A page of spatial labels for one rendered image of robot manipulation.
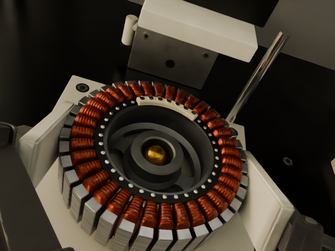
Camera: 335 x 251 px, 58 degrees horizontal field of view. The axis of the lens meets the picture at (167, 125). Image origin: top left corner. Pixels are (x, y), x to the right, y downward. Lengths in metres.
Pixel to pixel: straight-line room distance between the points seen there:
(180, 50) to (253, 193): 0.15
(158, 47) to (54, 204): 0.16
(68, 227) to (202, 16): 0.13
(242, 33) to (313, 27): 0.27
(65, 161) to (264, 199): 0.10
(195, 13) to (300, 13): 0.26
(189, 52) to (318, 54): 0.22
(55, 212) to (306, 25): 0.35
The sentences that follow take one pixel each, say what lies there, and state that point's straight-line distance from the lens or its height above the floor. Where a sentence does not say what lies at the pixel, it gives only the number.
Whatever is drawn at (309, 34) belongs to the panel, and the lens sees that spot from 0.43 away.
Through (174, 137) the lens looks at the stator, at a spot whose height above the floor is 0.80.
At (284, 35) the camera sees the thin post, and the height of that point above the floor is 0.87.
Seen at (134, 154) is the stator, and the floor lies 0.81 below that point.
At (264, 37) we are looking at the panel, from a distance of 0.42.
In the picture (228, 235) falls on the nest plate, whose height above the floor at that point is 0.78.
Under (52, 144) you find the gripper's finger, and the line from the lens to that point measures 0.16.
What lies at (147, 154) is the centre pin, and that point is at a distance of 0.18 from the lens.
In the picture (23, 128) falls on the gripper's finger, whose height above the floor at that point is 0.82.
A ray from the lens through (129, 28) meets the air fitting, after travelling 0.28.
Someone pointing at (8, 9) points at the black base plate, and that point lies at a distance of 0.35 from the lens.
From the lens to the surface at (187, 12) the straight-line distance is 0.16.
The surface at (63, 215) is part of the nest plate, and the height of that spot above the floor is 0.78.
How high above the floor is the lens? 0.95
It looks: 45 degrees down
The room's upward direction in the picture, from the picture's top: 23 degrees clockwise
